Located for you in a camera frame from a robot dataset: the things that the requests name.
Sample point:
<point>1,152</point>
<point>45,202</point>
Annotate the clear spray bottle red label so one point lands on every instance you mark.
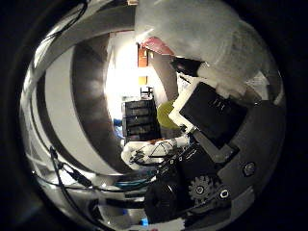
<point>199,35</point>

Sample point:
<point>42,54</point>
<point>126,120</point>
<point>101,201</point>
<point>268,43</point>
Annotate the green chair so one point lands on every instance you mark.
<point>166,115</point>

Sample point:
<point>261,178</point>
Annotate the orange wall panel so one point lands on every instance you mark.
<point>142,56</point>
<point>142,80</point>

